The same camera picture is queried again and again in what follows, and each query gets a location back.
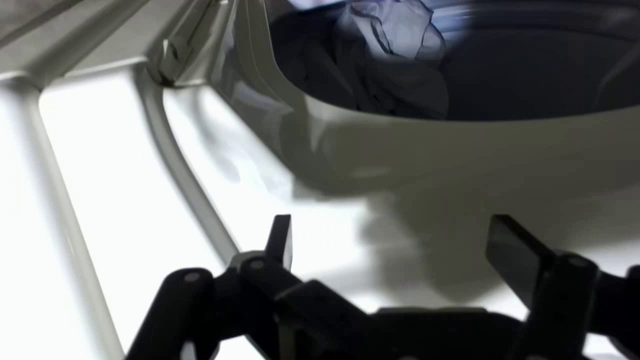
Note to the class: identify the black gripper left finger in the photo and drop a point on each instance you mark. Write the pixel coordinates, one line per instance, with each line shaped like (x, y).
(278, 245)

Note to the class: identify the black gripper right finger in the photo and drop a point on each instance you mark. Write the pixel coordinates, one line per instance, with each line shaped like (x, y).
(519, 256)

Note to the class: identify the grey cloth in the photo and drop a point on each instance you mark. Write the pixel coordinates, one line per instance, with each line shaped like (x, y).
(381, 56)

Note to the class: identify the white washing machine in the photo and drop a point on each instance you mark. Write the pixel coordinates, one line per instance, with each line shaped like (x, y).
(542, 93)

